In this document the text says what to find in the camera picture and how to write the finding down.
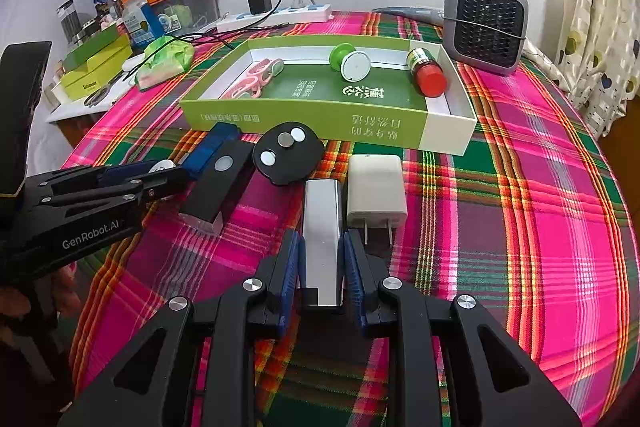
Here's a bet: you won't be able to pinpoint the silver lighter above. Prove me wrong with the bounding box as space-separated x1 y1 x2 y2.
298 179 347 310

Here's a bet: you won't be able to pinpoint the patterned curtain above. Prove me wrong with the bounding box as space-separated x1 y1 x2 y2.
555 0 640 140

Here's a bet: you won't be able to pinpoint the green cardboard box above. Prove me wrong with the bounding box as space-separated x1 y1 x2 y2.
179 34 478 156

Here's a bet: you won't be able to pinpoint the black round remote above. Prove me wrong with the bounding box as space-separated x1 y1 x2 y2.
252 122 326 186

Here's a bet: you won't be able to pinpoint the person's left hand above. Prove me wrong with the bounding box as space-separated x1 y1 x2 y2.
47 264 83 320

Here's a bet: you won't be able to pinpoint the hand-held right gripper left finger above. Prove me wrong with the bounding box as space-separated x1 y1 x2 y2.
57 229 307 427

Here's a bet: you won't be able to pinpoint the scissors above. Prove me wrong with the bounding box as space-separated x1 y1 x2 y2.
82 74 126 108

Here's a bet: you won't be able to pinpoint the black bike light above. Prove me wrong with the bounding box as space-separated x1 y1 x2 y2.
180 139 256 235

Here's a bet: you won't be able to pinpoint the white charger plug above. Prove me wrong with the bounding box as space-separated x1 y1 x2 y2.
346 154 407 248

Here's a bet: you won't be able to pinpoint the blue usb device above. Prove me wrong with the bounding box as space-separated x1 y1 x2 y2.
181 122 241 180

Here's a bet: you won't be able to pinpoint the yellow-green cardboard box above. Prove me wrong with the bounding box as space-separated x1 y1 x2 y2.
59 36 134 102

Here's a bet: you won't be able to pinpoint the pink plastic clip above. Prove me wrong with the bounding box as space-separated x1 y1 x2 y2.
220 74 266 102
245 58 286 82

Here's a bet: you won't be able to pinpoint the dark green flat box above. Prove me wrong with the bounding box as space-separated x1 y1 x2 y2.
62 27 121 72

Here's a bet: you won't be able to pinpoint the glass jar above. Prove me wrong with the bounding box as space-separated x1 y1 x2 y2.
56 0 83 45

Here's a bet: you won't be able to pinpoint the green plastic bag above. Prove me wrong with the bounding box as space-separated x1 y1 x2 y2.
135 34 196 92

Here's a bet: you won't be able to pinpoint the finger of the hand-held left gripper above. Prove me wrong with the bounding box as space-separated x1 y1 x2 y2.
27 159 161 196
42 167 190 219

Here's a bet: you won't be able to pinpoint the pink green plaid blanket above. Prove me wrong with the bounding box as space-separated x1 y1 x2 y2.
60 9 638 427

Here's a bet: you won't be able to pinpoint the green and white spool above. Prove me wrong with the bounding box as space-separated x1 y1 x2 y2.
329 43 372 82

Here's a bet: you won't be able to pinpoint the blue and white carton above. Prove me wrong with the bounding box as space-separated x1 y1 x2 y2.
122 0 166 48

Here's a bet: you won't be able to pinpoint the white power strip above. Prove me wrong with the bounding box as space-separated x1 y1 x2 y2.
216 2 333 32

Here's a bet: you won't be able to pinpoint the brown bottle red cap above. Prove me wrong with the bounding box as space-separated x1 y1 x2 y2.
405 47 447 98

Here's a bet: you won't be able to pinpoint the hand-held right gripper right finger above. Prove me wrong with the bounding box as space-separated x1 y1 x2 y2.
342 228 583 427

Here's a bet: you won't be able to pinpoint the grey fan heater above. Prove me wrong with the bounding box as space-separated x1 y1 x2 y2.
442 0 529 76

